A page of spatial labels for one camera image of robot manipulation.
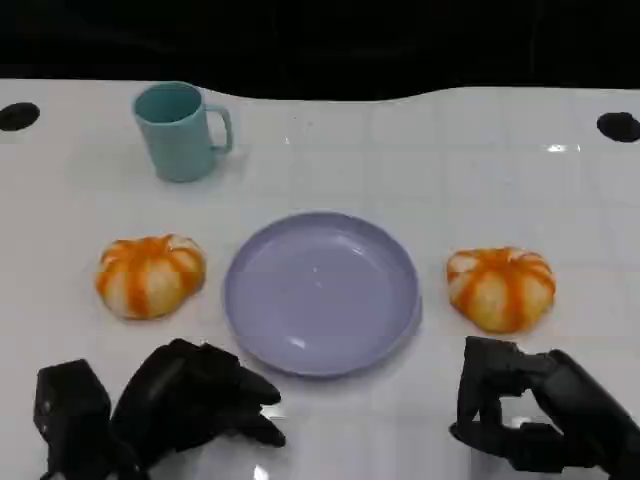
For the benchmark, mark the black table grommet hole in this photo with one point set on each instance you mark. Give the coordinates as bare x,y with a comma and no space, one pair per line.
620,127
17,116

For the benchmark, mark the pale green mug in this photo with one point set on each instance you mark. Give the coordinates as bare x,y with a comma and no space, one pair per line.
172,140

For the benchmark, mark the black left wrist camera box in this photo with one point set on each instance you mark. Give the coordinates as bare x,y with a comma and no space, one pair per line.
70,400

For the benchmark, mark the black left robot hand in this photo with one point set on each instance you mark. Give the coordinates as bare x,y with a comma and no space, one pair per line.
170,395

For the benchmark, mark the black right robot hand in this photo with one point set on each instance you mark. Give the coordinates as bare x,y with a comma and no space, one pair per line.
575,400

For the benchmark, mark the orange and white toy bread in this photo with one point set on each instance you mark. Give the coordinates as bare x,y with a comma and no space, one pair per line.
500,292
150,277

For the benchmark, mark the lilac plate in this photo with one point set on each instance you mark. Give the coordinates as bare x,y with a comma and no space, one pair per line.
320,295

